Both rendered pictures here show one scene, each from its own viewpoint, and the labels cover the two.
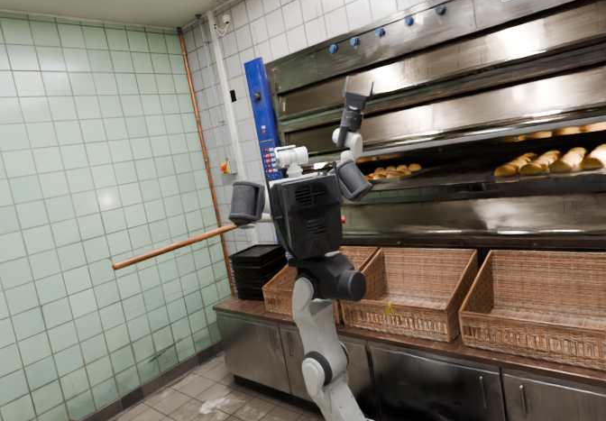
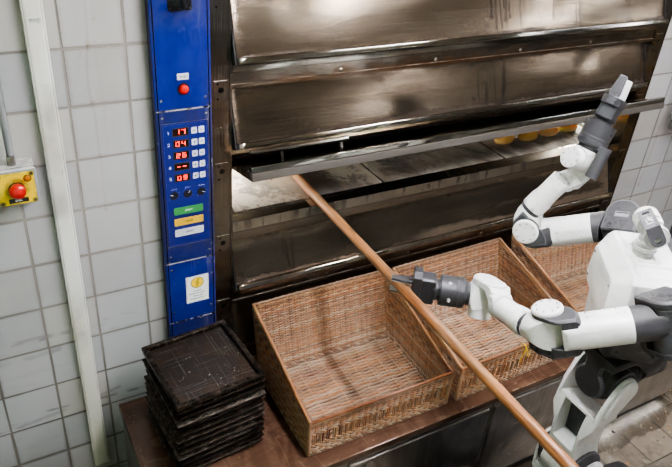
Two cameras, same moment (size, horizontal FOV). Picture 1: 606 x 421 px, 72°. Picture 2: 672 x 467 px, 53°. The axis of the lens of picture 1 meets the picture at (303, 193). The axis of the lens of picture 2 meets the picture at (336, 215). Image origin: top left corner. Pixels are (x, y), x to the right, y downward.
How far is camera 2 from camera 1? 275 cm
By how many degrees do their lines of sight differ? 72
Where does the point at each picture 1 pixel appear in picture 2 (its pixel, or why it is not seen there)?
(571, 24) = not seen: outside the picture
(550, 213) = not seen: hidden behind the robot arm
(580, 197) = not seen: hidden behind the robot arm
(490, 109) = (559, 78)
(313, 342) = (590, 444)
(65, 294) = not seen: outside the picture
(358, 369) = (469, 441)
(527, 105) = (588, 78)
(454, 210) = (483, 196)
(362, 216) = (363, 228)
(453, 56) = (548, 3)
